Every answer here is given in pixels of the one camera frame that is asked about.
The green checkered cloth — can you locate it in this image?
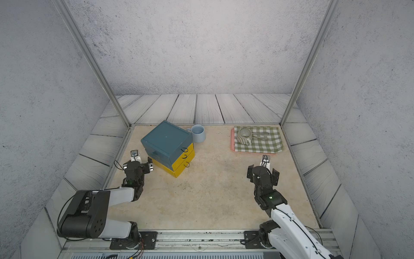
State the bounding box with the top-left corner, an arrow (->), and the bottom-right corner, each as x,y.
231,126 -> 284,154

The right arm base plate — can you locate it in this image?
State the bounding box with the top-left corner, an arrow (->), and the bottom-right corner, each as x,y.
243,230 -> 292,250

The aluminium front rail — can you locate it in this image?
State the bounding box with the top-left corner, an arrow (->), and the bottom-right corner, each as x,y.
58,228 -> 343,259

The teal and yellow drawer cabinet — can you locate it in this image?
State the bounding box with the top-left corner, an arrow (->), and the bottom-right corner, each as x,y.
141,121 -> 195,178

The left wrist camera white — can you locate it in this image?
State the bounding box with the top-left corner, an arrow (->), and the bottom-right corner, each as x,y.
130,150 -> 142,163

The left aluminium frame post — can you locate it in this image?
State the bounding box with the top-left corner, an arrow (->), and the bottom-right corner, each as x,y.
52,0 -> 132,128

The striped ceramic cup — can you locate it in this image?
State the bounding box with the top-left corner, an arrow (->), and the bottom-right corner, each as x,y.
236,128 -> 252,146

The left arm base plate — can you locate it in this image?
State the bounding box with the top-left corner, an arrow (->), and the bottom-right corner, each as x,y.
110,231 -> 158,250

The light blue mug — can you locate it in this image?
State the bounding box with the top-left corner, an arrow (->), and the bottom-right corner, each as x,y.
187,125 -> 206,143

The right aluminium frame post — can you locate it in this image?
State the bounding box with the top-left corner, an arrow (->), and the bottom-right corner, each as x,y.
280,0 -> 340,127

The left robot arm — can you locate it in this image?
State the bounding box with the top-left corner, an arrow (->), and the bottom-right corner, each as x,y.
57,157 -> 154,242

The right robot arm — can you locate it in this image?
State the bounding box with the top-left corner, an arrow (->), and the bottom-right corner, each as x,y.
241,165 -> 342,259

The metal spoon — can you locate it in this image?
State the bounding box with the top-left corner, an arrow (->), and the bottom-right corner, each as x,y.
252,132 -> 270,140

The aluminium frame post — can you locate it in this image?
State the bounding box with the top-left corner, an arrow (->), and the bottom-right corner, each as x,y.
280,0 -> 340,127
52,0 -> 132,128

